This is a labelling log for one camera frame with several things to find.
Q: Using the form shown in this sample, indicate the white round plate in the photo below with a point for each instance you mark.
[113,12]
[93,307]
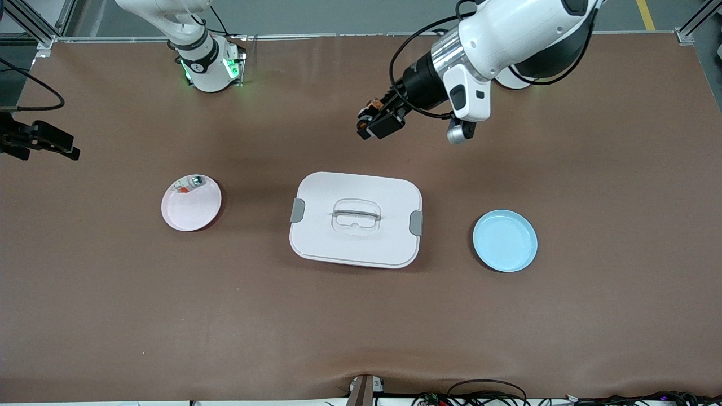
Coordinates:
[189,211]

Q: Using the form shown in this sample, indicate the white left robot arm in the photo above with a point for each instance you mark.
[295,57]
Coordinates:
[507,34]

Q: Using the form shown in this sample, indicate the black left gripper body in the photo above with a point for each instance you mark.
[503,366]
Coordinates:
[422,85]

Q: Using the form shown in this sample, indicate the metal bracket at table edge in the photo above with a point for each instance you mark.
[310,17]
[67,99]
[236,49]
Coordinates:
[364,392]

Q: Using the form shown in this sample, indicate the brown table mat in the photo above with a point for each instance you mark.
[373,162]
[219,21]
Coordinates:
[338,327]

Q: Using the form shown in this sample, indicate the silver table edge rail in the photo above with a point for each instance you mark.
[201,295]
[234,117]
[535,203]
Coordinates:
[338,35]

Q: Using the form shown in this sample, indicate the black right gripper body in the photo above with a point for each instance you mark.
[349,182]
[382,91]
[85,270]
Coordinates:
[17,138]

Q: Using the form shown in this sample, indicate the white lidded storage box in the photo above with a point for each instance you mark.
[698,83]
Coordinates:
[355,242]

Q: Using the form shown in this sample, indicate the light blue round plate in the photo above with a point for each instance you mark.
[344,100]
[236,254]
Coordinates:
[505,241]

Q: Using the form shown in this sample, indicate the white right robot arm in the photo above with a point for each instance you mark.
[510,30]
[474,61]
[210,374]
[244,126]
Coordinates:
[206,62]

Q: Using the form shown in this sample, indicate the orange black switch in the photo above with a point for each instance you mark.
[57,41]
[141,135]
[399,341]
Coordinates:
[373,105]

